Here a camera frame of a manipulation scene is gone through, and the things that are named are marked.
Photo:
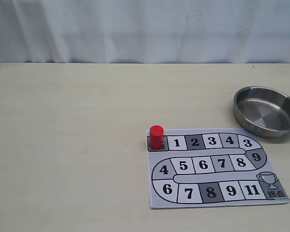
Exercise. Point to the paper game board sheet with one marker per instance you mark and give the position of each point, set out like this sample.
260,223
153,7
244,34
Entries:
211,168

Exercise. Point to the red cylinder game piece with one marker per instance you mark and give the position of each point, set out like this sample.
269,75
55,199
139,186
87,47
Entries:
156,134

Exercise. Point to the white curtain backdrop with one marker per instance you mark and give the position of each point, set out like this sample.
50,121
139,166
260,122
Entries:
145,31

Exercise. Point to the round stainless steel tray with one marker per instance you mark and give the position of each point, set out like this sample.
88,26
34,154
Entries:
262,111

